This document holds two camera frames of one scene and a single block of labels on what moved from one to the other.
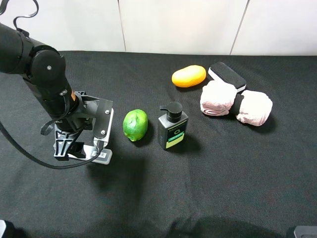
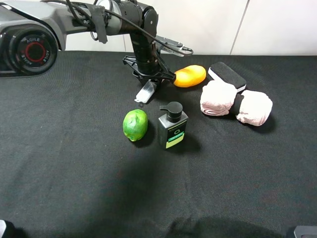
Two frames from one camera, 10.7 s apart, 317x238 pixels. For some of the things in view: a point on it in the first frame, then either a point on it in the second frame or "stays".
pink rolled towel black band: (220, 98) stays
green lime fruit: (134, 124) stays
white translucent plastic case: (104, 156) to (146, 92)
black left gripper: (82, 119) to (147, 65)
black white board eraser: (220, 72) stays
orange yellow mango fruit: (188, 76) stays
